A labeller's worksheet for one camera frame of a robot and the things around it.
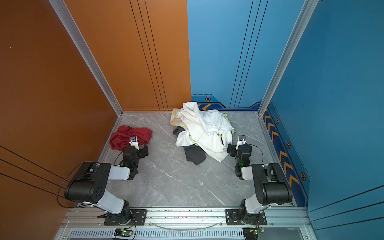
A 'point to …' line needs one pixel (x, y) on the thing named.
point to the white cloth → (209, 130)
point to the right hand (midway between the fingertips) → (237, 143)
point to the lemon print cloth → (232, 131)
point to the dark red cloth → (121, 138)
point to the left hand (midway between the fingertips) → (137, 143)
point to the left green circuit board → (123, 232)
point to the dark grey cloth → (193, 153)
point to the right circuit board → (252, 233)
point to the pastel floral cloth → (176, 122)
